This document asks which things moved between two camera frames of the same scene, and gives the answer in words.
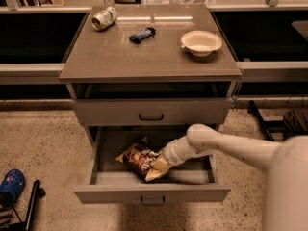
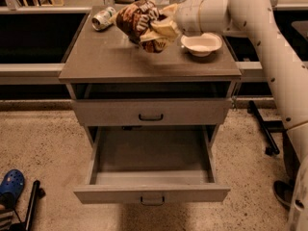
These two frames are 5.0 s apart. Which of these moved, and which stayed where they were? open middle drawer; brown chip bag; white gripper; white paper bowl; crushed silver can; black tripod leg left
Moved: white gripper; brown chip bag
Stayed: crushed silver can; black tripod leg left; white paper bowl; open middle drawer
